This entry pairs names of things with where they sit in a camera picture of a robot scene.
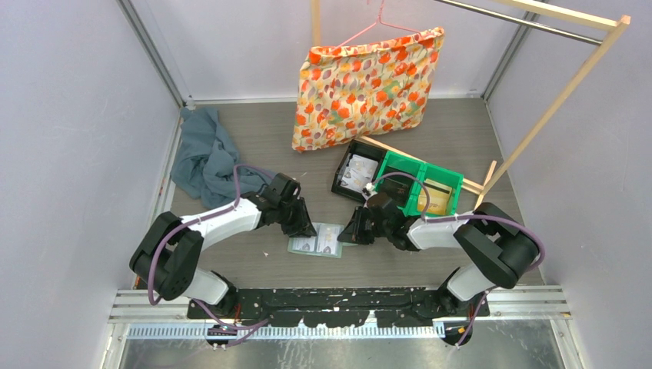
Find pink wire hanger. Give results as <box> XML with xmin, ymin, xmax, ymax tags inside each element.
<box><xmin>337</xmin><ymin>0</ymin><xmax>417</xmax><ymax>48</ymax></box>

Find white patterned cards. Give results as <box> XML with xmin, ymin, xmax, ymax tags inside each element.
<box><xmin>339</xmin><ymin>154</ymin><xmax>378</xmax><ymax>193</ymax></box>

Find green bin with gold card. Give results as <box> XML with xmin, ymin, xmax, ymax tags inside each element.
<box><xmin>415</xmin><ymin>163</ymin><xmax>464</xmax><ymax>216</ymax></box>

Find blue grey cloth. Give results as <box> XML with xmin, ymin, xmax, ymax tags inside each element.
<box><xmin>171</xmin><ymin>108</ymin><xmax>276</xmax><ymax>209</ymax></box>

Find green bin with black card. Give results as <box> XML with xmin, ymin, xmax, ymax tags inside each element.
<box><xmin>374</xmin><ymin>151</ymin><xmax>424</xmax><ymax>216</ymax></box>

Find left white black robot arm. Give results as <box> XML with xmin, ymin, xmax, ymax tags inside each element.
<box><xmin>129</xmin><ymin>174</ymin><xmax>317</xmax><ymax>318</ymax></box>

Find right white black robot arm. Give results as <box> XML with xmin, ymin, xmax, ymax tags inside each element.
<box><xmin>338</xmin><ymin>193</ymin><xmax>545</xmax><ymax>316</ymax></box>

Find wooden clothes rack frame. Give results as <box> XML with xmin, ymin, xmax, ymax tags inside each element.
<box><xmin>311</xmin><ymin>1</ymin><xmax>616</xmax><ymax>213</ymax></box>

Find black plastic bin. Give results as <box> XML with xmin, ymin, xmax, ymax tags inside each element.
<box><xmin>331</xmin><ymin>141</ymin><xmax>387</xmax><ymax>203</ymax></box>

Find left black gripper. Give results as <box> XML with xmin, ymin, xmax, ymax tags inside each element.
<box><xmin>276</xmin><ymin>196</ymin><xmax>316</xmax><ymax>238</ymax></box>

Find gold VIP card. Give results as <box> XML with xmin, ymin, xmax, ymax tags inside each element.
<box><xmin>417</xmin><ymin>179</ymin><xmax>453</xmax><ymax>216</ymax></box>

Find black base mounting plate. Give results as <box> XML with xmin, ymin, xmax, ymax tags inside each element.
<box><xmin>208</xmin><ymin>287</ymin><xmax>482</xmax><ymax>328</ymax></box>

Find aluminium rail frame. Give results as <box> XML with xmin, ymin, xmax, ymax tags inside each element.
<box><xmin>107</xmin><ymin>284</ymin><xmax>574</xmax><ymax>342</ymax></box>

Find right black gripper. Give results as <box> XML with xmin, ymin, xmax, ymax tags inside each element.
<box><xmin>338</xmin><ymin>206</ymin><xmax>391</xmax><ymax>244</ymax></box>

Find metal hanging rod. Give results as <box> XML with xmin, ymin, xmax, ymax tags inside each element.
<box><xmin>435</xmin><ymin>0</ymin><xmax>603</xmax><ymax>46</ymax></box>

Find floral orange pillow bag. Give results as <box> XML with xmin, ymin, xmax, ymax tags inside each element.
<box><xmin>291</xmin><ymin>27</ymin><xmax>444</xmax><ymax>152</ymax></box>

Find black VIP card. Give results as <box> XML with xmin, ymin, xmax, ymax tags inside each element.
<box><xmin>379</xmin><ymin>176</ymin><xmax>414</xmax><ymax>207</ymax></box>

